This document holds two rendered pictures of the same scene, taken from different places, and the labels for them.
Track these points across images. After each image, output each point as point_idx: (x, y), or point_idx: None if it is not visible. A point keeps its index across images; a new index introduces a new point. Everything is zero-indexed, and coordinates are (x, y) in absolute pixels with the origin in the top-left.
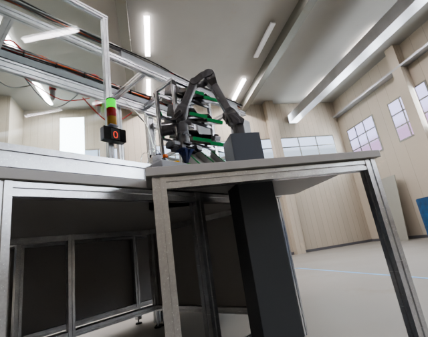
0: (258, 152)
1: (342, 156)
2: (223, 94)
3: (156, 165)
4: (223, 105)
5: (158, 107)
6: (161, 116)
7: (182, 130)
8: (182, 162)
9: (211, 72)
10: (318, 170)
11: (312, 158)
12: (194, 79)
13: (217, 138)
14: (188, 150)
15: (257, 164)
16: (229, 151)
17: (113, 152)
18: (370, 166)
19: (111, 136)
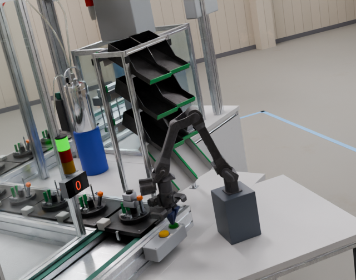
0: (253, 215)
1: (337, 245)
2: (213, 142)
3: (148, 251)
4: (213, 156)
5: (102, 84)
6: (107, 93)
7: (167, 191)
8: (172, 234)
9: (199, 118)
10: (313, 260)
11: (309, 255)
12: (177, 125)
13: (189, 128)
14: (174, 210)
15: (258, 275)
16: (221, 211)
17: (76, 201)
18: None
19: (75, 191)
